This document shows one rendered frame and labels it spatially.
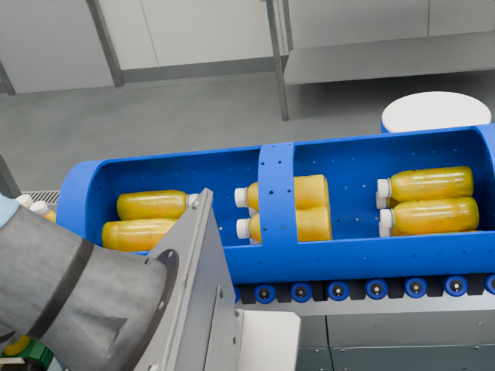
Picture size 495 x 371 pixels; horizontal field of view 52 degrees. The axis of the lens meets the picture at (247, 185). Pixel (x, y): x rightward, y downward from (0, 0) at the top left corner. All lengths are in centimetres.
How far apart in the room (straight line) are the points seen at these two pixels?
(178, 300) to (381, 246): 51
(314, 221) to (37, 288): 58
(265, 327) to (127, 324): 29
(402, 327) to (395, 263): 20
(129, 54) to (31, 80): 108
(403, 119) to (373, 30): 292
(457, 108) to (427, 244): 64
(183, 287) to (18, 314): 16
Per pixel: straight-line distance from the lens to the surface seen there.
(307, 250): 93
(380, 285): 105
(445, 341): 115
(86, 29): 486
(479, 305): 111
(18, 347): 126
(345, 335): 112
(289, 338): 75
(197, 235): 57
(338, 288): 105
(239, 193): 102
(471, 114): 148
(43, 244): 55
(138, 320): 54
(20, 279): 54
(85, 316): 55
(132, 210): 115
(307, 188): 99
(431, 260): 97
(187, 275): 52
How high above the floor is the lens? 174
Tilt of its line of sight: 35 degrees down
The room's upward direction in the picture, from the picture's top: 12 degrees counter-clockwise
